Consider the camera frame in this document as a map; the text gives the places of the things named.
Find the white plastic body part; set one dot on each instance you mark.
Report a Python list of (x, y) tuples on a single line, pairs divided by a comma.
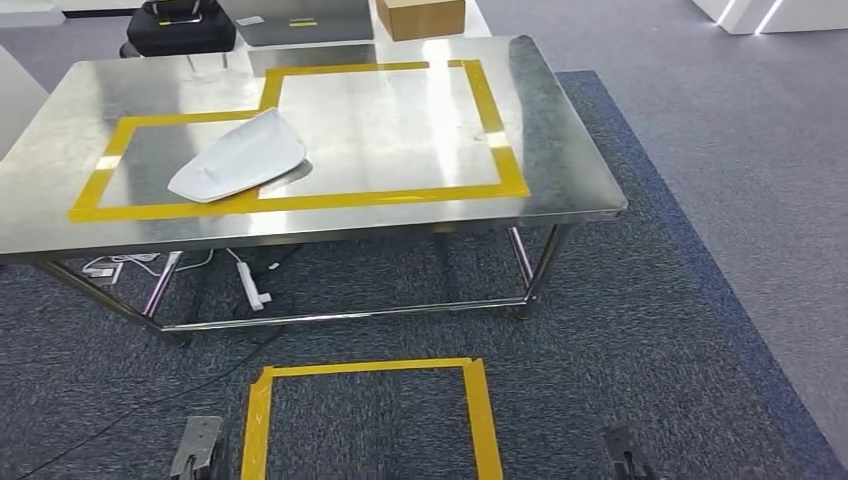
[(238, 159)]

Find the stainless steel workbench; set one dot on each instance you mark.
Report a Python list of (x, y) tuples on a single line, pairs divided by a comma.
[(411, 119)]

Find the yellow tape stepped outline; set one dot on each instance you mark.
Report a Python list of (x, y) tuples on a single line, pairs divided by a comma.
[(318, 202)]

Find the yellow floor tape square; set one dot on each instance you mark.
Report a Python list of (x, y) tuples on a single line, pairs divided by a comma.
[(371, 368)]

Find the white power strip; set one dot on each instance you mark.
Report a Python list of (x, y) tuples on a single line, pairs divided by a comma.
[(250, 288)]

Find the cardboard box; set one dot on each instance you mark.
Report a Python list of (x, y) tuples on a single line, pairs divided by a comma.
[(424, 20)]

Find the grey flat case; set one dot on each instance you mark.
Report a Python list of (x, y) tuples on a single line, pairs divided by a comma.
[(298, 33)]

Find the black robot right foot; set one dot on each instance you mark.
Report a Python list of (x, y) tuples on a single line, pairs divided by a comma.
[(626, 457)]

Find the grey robot left foot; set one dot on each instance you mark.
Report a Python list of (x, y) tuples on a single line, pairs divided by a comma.
[(199, 444)]

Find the black carrying case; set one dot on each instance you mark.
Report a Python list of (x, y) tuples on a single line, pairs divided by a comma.
[(179, 36)]

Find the floor socket box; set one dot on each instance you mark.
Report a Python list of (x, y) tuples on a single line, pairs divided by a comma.
[(102, 272)]

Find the white platform with light strips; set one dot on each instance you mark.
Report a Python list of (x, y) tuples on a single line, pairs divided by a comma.
[(808, 16)]

